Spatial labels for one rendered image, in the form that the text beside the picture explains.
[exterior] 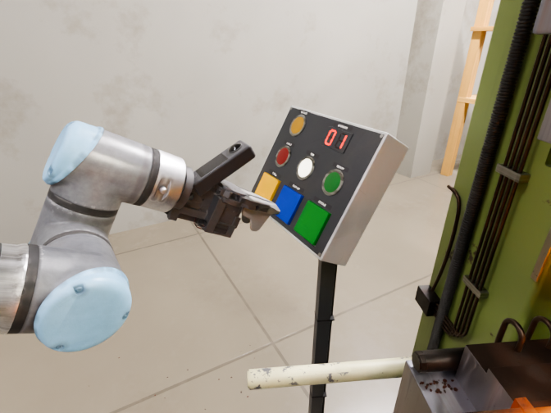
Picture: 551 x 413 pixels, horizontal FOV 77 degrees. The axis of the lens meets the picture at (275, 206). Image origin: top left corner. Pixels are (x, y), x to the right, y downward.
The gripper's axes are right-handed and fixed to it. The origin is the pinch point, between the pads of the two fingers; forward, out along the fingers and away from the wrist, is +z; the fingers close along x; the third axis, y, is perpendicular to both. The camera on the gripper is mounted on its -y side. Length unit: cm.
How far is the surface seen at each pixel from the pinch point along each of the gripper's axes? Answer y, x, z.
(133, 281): 103, -140, 36
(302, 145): -13.2, -15.0, 10.9
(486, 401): 6.8, 40.7, 12.5
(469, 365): 4.7, 36.9, 13.4
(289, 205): 0.5, -8.6, 10.2
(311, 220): 0.2, 0.3, 10.2
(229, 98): -27, -206, 74
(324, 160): -12.2, -5.5, 10.9
